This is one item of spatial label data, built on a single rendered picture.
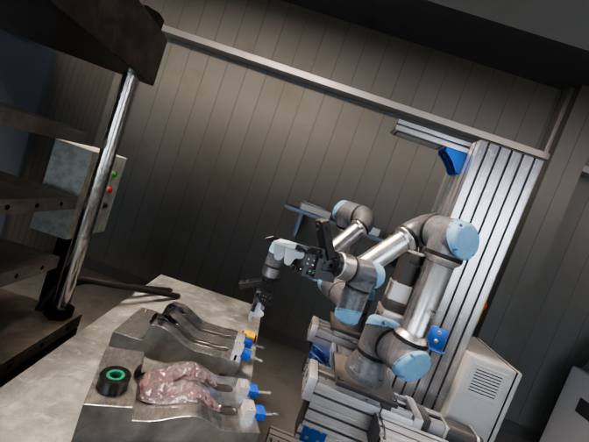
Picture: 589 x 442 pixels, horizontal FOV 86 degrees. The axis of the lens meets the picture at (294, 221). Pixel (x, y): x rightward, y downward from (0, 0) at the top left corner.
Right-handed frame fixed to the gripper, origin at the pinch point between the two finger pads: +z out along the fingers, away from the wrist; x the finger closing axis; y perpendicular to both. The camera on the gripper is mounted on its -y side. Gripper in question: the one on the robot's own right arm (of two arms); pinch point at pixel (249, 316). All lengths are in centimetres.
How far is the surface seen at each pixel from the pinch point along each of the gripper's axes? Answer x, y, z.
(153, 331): -17.6, -33.3, 10.4
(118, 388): -54, -29, 8
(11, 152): 145, -228, -11
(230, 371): -17.6, -0.3, 16.4
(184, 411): -51, -11, 12
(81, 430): -60, -33, 17
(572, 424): 116, 310, 51
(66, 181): 2, -92, -30
